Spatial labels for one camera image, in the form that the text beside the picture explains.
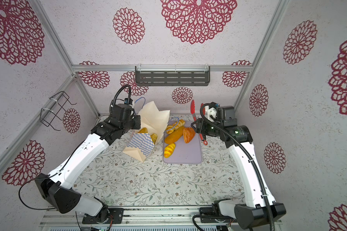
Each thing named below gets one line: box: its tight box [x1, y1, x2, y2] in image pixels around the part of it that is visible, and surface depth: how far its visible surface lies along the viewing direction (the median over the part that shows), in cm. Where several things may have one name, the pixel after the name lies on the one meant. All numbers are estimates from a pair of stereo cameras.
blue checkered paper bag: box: [122, 101, 171, 163], surface depth 87 cm
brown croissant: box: [182, 127, 196, 144], surface depth 105 cm
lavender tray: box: [162, 120, 202, 164], surface depth 101 cm
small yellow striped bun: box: [163, 142, 176, 159], surface depth 98 cm
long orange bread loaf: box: [164, 126, 186, 145], surface depth 105 cm
